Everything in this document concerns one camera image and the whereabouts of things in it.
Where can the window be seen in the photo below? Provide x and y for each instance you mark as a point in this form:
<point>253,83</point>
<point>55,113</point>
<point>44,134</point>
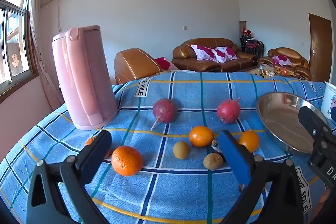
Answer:
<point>13,43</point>

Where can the smooth orange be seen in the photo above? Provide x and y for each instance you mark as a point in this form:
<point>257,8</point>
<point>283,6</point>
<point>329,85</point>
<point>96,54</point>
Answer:
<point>250,141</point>
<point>200,136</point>

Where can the brown kiwi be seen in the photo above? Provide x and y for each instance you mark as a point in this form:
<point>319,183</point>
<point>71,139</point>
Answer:
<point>213,161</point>
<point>181,149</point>

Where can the tall patterned vase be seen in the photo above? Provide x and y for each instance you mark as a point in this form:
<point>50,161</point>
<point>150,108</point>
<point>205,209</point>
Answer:
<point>242,27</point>

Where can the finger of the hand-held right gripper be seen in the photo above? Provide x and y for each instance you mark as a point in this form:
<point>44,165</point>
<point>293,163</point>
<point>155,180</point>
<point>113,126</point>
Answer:
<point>312,121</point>

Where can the stacked dark chairs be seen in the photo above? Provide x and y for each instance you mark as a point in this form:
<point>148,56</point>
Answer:
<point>252,45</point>

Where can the purple round radish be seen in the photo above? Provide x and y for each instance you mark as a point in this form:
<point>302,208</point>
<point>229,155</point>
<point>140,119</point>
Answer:
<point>165,109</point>

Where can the wooden coffee table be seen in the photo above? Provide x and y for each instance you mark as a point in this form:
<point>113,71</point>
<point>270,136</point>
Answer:
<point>253,70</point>

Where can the stainless steel bowl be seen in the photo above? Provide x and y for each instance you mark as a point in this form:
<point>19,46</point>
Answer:
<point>278,116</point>

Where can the bumpy orange tangerine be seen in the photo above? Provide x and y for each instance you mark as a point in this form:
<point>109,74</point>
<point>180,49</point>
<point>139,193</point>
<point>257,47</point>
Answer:
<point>127,161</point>
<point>90,140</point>

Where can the brown leather small sofa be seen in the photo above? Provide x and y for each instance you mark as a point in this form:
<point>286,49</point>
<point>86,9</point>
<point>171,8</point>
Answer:
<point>284,52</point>

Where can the brown leather long sofa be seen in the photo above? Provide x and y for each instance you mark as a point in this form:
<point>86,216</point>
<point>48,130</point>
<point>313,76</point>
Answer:
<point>183,56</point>

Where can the white cartoon cup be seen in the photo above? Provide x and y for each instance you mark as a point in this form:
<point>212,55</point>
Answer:
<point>329,100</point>

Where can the blue plaid blanket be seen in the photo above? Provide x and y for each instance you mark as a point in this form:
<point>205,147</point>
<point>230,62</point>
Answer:
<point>170,187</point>

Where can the red round radish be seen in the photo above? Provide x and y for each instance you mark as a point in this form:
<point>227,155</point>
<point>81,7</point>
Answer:
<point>228,111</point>

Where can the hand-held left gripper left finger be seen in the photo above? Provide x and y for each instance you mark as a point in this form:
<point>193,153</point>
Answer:
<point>97,150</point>

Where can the brown leather armchair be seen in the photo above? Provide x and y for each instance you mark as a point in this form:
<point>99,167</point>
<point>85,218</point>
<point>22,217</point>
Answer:
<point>134,64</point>

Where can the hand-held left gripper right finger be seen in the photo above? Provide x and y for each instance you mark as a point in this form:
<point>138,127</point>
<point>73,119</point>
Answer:
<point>233,158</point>

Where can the white pillow with red flowers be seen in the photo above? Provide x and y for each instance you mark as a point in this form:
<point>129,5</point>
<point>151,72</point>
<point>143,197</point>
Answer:
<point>203,53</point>
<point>225,54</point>

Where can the small white red flower pillow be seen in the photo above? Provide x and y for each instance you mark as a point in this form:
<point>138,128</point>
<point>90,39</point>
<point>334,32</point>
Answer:
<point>282,60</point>

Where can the brown wooden door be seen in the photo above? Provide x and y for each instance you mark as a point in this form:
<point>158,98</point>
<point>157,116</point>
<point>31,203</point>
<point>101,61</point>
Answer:
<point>319,48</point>

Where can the pink electric kettle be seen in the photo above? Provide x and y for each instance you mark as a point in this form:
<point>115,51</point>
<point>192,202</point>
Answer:
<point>81,82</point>

